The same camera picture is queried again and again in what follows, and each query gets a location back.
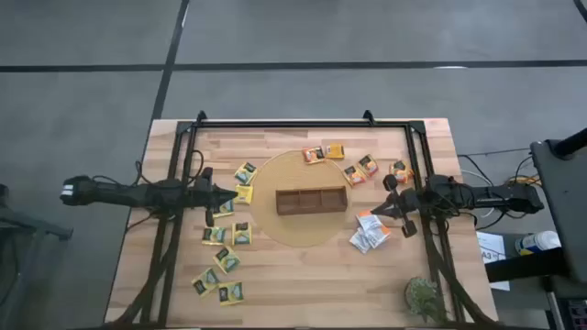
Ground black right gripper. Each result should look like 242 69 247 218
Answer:
370 173 426 238

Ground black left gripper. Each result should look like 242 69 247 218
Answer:
183 166 239 229

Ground white orange tea packet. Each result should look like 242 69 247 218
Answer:
356 209 384 232
366 223 393 250
349 230 372 255

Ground green red snack packet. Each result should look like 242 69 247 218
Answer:
342 164 368 187

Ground brown wooden tea box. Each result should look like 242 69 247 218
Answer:
274 185 349 216

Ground round woven placemat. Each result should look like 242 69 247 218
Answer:
249 149 352 248

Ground small potted green plant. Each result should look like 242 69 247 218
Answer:
403 276 449 326

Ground white paper sheet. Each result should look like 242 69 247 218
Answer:
475 230 512 292

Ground black cart crossbar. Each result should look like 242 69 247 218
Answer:
484 247 572 283

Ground white wipes canister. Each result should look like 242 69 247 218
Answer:
514 230 562 257

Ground gray cart top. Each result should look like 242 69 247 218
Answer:
529 137 587 285

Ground gray metal stand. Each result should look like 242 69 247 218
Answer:
0 182 74 330

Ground black metal rig frame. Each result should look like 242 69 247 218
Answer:
107 109 501 330

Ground black floor cable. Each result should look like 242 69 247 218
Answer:
457 147 533 160

